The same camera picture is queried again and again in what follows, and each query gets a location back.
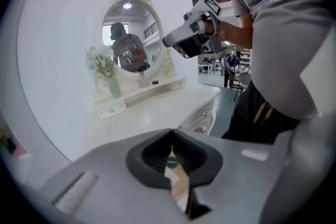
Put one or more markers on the white dressing table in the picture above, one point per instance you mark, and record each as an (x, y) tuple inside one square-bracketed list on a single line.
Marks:
[(157, 111)]

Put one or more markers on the person's right hand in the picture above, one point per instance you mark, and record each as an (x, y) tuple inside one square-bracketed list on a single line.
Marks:
[(212, 27)]

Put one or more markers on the potted plant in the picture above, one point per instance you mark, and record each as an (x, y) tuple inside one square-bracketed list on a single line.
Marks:
[(5, 139)]

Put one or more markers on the pink makeup bottle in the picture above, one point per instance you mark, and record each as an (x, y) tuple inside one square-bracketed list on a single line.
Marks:
[(143, 81)]

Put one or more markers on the white oval vanity mirror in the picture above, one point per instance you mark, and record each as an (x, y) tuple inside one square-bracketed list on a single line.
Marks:
[(131, 8)]

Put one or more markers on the person's black trousers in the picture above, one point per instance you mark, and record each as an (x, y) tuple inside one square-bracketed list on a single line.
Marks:
[(252, 120)]

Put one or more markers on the white artificial flowers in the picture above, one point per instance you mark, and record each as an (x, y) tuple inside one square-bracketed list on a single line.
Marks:
[(101, 59)]

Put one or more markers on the person's grey t-shirt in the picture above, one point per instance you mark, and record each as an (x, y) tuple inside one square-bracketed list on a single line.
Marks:
[(283, 42)]

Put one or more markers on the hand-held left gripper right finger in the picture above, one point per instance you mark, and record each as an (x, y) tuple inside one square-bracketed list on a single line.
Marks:
[(231, 178)]

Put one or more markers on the white work table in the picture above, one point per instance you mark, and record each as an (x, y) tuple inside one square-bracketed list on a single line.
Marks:
[(210, 66)]

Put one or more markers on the person's right forearm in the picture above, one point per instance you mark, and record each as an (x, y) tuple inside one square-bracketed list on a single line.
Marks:
[(237, 31)]

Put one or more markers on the storage shelf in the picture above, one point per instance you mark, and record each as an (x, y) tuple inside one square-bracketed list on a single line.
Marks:
[(246, 56)]

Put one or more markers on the small red capped bottle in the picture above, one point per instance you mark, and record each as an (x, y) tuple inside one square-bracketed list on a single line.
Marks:
[(202, 130)]

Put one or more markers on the grey chair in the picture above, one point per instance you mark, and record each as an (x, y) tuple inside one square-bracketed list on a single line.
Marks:
[(242, 80)]

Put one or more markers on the small white drawer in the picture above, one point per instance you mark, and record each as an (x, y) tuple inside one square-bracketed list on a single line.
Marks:
[(179, 84), (112, 110)]

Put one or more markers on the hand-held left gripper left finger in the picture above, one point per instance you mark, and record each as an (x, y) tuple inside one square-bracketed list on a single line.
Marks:
[(105, 181)]

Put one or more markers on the wide white table drawer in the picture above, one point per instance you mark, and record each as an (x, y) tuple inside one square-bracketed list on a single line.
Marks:
[(198, 118)]

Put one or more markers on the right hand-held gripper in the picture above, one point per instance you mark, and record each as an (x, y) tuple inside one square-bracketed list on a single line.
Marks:
[(210, 5)]

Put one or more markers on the black makeup jar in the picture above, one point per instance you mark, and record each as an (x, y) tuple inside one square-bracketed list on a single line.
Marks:
[(155, 82)]

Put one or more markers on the green glass vase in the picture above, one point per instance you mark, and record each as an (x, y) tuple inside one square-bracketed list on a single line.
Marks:
[(114, 87)]

